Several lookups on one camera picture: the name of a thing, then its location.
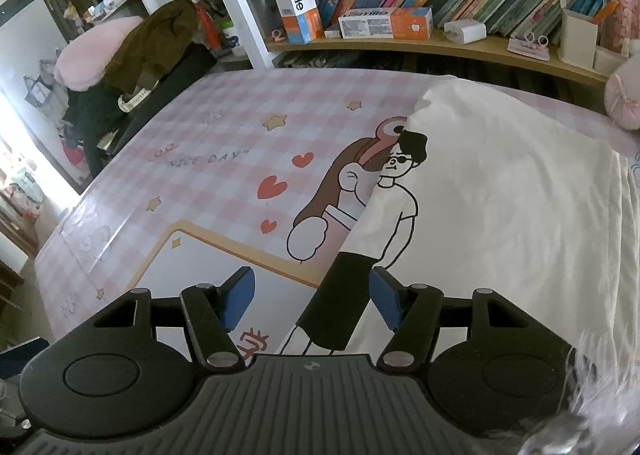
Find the green white cup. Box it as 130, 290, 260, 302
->
220, 20, 248, 58

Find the long orange white box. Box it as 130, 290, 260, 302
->
338, 7, 434, 40

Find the pink pillow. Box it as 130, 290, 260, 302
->
54, 16, 146, 90

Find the white charger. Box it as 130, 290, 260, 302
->
443, 17, 487, 46

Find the white shelf frame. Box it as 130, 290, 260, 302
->
192, 0, 278, 70

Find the low white container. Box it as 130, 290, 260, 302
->
593, 47, 623, 76

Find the dark green garment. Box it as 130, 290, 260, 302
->
62, 85, 126, 180

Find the brown jacket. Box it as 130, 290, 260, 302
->
102, 0, 206, 96

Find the pink checked table mat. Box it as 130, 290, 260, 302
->
32, 67, 640, 361

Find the red figurine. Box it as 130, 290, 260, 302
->
191, 0, 221, 50

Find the white fluffy sleeve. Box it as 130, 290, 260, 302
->
520, 325, 640, 455

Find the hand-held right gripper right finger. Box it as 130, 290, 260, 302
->
369, 267, 533, 370

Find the white pen holder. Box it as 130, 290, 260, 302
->
558, 9, 599, 72

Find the pink white plush toy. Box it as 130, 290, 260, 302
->
603, 57, 640, 130

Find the wooden shelf board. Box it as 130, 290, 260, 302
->
267, 30, 611, 86

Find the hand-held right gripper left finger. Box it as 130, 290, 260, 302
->
92, 266, 257, 370

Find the tall orange white box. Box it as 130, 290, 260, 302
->
266, 0, 325, 44

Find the cream printed t-shirt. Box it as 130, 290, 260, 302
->
277, 77, 640, 376

